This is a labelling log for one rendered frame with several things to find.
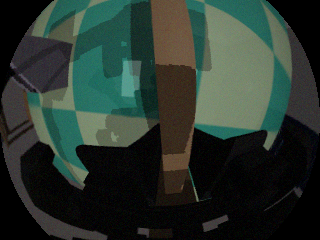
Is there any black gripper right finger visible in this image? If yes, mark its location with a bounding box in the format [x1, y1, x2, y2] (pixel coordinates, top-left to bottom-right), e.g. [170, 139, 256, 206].
[188, 128, 268, 201]

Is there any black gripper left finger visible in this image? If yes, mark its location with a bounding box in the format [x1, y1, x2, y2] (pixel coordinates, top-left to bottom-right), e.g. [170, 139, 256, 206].
[75, 123, 161, 205]

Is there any long brown wooden rail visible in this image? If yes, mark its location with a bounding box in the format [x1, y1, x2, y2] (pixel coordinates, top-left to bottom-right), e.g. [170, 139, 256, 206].
[151, 0, 197, 195]

